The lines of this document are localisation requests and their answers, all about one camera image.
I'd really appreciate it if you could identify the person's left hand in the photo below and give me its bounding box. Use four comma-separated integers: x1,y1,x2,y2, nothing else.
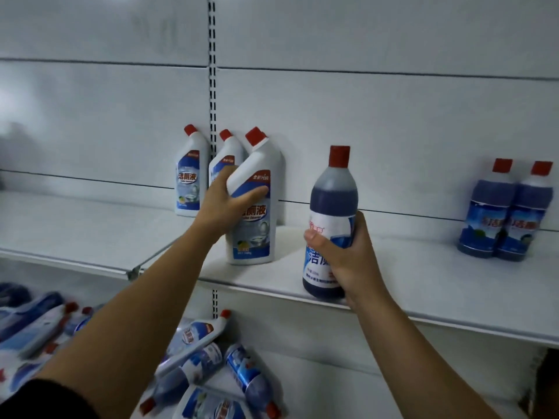
192,165,270,244

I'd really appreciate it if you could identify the person's left forearm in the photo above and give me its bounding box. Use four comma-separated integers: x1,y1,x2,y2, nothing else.
37,222,220,419

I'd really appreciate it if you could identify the person's right forearm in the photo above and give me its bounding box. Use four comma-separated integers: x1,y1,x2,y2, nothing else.
347,287,501,419

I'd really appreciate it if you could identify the person's right hand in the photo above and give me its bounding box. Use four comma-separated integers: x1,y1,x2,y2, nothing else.
303,210,388,311

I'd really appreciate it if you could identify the white metal shelf board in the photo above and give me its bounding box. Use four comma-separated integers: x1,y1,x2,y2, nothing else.
0,189,189,281
130,348,530,419
139,226,559,349

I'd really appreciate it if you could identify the slotted shelf upright strip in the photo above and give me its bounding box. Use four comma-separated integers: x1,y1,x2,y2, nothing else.
208,0,219,320

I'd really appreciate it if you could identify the pile of mixed bottles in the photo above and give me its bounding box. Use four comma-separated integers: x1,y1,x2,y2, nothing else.
0,283,105,403

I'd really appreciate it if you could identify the blue round cleaner bottle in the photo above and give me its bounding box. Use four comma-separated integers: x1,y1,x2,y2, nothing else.
139,343,224,417
302,145,359,301
224,344,281,419
457,159,518,259
495,161,554,262

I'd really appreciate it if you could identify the white angled-neck cleaner bottle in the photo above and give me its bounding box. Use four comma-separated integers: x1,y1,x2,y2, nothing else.
225,127,285,266
171,385,250,419
154,309,232,379
175,124,211,218
208,129,246,185

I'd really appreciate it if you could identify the black sleeve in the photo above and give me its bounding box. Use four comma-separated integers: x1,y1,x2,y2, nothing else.
0,379,100,419

